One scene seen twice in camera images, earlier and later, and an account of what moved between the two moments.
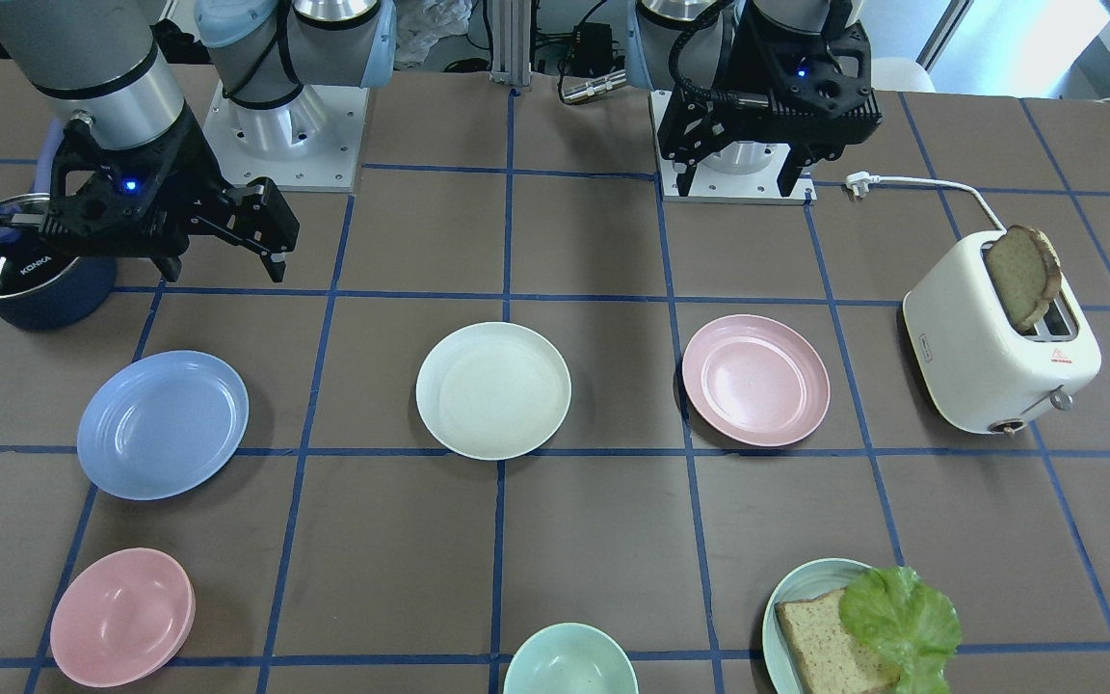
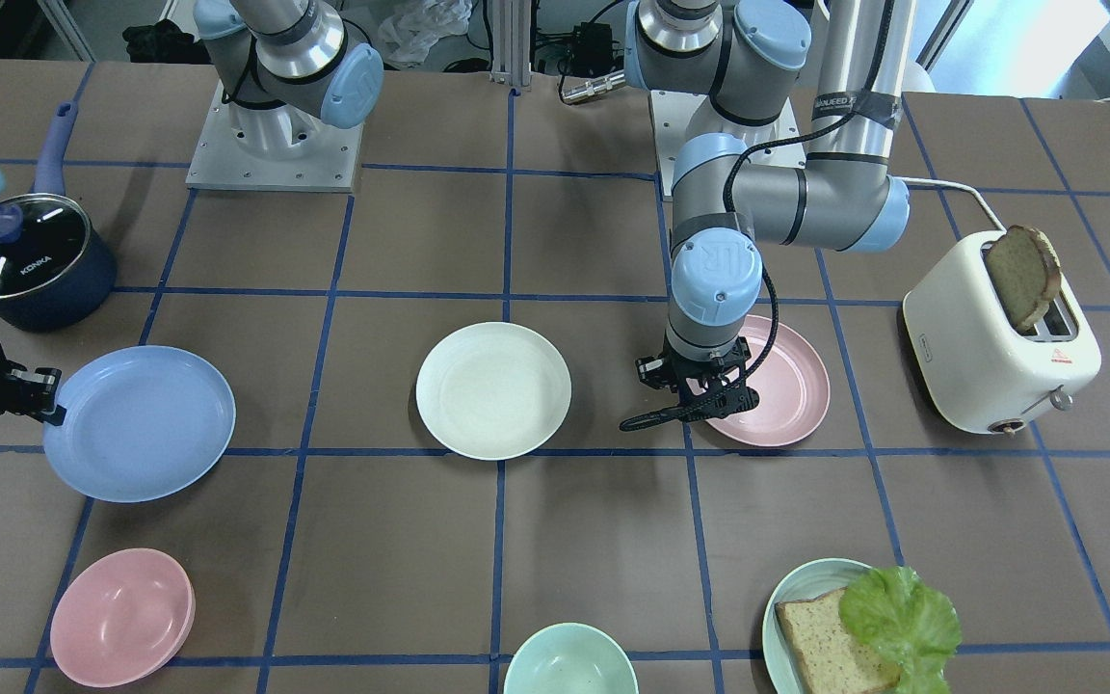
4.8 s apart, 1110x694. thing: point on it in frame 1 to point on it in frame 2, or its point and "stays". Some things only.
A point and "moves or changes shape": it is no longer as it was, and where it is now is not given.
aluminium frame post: (512, 42) stays
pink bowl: (122, 617) stays
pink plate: (755, 381) stays
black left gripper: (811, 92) to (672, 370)
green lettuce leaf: (899, 615) stays
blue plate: (161, 425) moves or changes shape
